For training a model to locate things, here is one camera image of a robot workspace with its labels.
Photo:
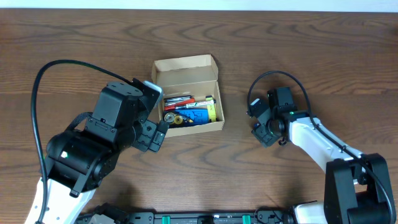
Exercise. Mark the black whiteboard marker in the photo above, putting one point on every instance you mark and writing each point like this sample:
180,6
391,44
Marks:
195,104

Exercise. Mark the cardboard box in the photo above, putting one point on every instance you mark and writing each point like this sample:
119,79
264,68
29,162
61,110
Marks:
196,76

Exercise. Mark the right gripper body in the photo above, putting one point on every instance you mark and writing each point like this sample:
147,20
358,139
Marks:
263,130

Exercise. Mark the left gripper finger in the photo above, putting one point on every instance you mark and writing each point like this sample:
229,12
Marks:
146,141
159,132

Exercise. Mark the yellow highlighter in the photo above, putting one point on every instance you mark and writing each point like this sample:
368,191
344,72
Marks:
212,116

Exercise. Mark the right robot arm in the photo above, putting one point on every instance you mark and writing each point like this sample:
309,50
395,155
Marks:
357,185

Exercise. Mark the correction tape dispenser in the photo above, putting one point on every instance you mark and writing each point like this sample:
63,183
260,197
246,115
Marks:
177,119

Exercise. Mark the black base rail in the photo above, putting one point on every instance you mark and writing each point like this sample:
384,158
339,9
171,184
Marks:
108,214

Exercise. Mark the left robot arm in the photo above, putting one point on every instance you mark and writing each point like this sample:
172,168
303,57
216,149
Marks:
77,161

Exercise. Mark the blue plastic case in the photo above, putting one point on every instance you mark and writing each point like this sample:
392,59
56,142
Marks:
198,116

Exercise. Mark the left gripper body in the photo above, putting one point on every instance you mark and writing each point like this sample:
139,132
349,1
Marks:
150,135

